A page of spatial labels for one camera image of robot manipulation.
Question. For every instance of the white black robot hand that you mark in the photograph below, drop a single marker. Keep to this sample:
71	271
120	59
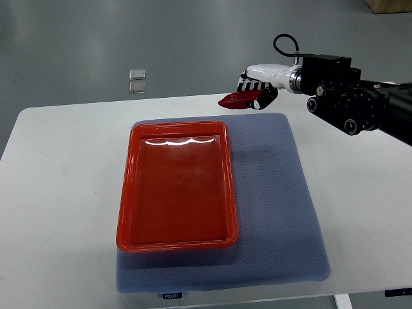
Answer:
262	82

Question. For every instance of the red pepper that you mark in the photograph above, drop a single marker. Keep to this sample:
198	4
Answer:
240	99

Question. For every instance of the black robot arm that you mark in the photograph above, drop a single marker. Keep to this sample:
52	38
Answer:
339	96

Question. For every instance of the red plastic tray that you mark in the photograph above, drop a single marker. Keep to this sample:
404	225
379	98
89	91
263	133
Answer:
178	190

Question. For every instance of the upper floor plate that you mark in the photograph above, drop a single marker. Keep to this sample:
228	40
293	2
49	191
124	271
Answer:
137	74

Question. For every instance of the cardboard box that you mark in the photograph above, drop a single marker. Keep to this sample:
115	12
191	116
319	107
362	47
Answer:
389	6

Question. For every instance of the blue-grey textured mat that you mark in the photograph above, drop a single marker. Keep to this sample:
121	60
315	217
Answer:
280	240

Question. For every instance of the black table label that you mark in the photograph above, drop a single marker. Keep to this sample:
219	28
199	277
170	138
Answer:
173	295

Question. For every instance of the white table leg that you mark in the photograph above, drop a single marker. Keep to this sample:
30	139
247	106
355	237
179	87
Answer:
342	301

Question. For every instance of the black table control panel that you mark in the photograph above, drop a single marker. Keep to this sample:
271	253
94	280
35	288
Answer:
398	292

